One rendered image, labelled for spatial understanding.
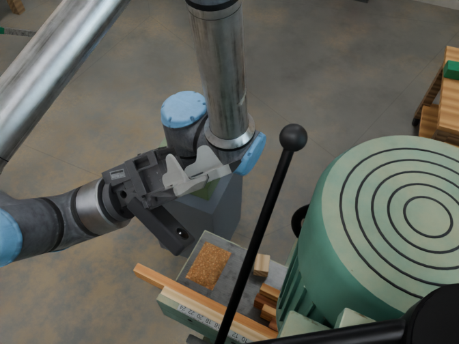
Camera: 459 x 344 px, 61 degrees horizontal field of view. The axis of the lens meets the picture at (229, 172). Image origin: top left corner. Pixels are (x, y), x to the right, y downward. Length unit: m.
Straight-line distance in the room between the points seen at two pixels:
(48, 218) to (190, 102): 0.71
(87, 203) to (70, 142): 1.83
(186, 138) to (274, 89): 1.45
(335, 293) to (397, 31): 3.04
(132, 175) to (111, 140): 1.80
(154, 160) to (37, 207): 0.19
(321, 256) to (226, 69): 0.65
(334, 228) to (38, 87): 0.54
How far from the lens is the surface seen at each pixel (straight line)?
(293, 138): 0.47
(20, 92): 0.71
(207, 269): 0.92
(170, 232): 0.61
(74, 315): 1.96
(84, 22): 0.74
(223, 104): 0.99
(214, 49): 0.86
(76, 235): 0.69
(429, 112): 2.46
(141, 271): 0.91
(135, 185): 0.60
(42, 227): 0.64
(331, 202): 0.32
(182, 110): 1.22
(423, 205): 0.35
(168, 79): 2.68
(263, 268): 0.90
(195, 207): 1.41
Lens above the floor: 1.77
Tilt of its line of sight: 55 degrees down
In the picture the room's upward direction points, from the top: straight up
